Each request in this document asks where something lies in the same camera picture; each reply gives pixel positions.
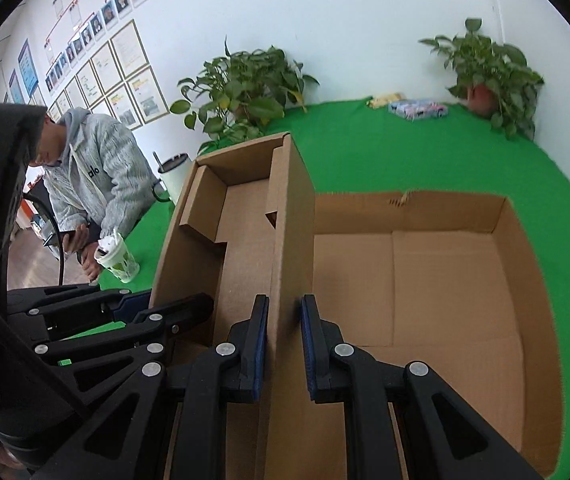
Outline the potted plant terracotta pot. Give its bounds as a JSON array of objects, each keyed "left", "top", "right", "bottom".
[{"left": 419, "top": 18, "right": 545, "bottom": 141}]

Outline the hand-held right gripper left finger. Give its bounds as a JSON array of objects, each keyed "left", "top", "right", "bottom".
[{"left": 30, "top": 294, "right": 270, "bottom": 480}]

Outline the thin black cable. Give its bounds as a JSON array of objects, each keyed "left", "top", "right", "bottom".
[{"left": 30, "top": 195, "right": 66, "bottom": 287}]

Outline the row of portrait photos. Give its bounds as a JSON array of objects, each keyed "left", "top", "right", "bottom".
[{"left": 45, "top": 0, "right": 216, "bottom": 92}]

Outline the large leafy potted plant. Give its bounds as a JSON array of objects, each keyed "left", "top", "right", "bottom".
[{"left": 170, "top": 37, "right": 321, "bottom": 156}]

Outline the pastel toy packet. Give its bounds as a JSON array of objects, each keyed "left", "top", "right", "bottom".
[{"left": 388, "top": 100, "right": 450, "bottom": 121}]

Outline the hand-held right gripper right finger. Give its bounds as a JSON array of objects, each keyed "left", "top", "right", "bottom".
[{"left": 300, "top": 294, "right": 541, "bottom": 480}]

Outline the small blue wall poster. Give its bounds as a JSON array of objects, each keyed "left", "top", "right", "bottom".
[{"left": 7, "top": 70, "right": 25, "bottom": 106}]

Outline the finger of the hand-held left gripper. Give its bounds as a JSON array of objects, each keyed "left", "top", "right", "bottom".
[
  {"left": 30, "top": 293, "right": 215, "bottom": 411},
  {"left": 7, "top": 284, "right": 155, "bottom": 328}
]

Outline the green drink cup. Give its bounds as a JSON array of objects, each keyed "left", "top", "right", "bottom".
[{"left": 94, "top": 229, "right": 140, "bottom": 284}]

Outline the brown cardboard box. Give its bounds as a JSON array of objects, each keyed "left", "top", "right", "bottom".
[{"left": 147, "top": 131, "right": 566, "bottom": 480}]

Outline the large blue wall poster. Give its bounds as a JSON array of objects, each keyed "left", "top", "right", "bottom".
[{"left": 17, "top": 39, "right": 40, "bottom": 99}]

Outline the white tumbler dark lid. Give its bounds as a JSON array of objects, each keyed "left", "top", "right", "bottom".
[{"left": 152, "top": 151, "right": 191, "bottom": 204}]

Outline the yellow packet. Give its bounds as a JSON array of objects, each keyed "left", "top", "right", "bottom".
[{"left": 369, "top": 92, "right": 406, "bottom": 109}]

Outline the group of framed certificates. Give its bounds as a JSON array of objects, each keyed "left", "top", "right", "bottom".
[{"left": 47, "top": 19, "right": 171, "bottom": 131}]

